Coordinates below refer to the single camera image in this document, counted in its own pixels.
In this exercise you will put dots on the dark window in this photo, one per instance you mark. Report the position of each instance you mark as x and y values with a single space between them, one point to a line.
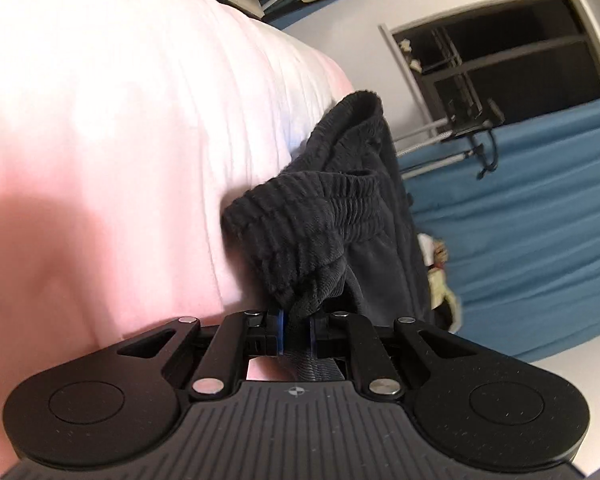
500 55

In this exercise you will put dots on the pile of mixed clothes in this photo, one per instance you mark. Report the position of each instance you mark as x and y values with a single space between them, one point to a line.
442 280

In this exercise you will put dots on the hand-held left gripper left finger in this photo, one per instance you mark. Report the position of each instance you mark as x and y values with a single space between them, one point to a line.
280 334

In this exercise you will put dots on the black pants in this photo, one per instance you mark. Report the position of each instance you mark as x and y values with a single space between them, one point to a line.
330 220

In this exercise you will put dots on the metal drying rack stand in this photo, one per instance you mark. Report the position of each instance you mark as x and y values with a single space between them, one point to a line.
460 130

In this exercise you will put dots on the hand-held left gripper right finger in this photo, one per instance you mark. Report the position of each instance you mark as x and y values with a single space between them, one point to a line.
312 335

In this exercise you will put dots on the wide blue curtain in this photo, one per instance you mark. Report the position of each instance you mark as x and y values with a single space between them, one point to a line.
520 220

